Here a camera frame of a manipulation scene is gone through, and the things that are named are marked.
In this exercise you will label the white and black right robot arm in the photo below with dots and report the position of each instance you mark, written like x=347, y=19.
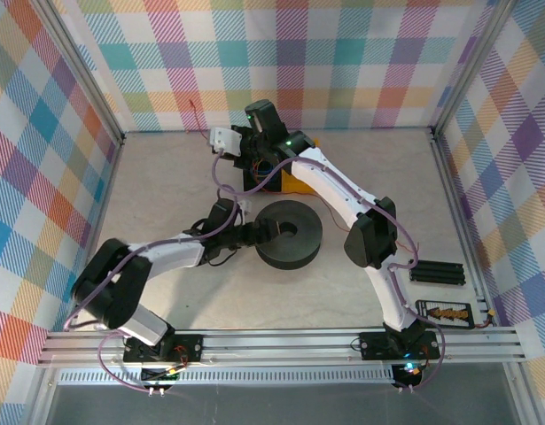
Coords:
x=325, y=181

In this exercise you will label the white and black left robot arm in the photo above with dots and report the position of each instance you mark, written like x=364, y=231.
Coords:
x=174, y=257

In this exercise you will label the black plastic bin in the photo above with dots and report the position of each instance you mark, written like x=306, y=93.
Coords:
x=259, y=186

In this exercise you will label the yellow plastic bin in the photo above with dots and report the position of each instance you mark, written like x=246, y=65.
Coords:
x=298, y=188

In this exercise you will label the black extrusion stack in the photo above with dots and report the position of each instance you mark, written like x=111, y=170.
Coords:
x=438, y=273

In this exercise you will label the black board with orange print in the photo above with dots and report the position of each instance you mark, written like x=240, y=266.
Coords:
x=447, y=314

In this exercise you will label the wide aluminium mounting rail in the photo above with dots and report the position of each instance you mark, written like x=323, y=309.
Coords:
x=276, y=345

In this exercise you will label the aluminium side floor rail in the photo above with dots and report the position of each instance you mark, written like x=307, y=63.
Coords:
x=454, y=199
x=114, y=168

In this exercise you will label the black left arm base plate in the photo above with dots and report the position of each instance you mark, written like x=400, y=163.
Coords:
x=192, y=347

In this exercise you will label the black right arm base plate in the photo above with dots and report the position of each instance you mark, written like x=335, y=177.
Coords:
x=374, y=345

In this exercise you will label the aluminium frame post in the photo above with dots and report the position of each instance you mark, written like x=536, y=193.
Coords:
x=472, y=66
x=87, y=77

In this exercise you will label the aluminium lower frame bar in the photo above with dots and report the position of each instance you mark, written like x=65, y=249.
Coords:
x=44, y=398
x=522, y=396

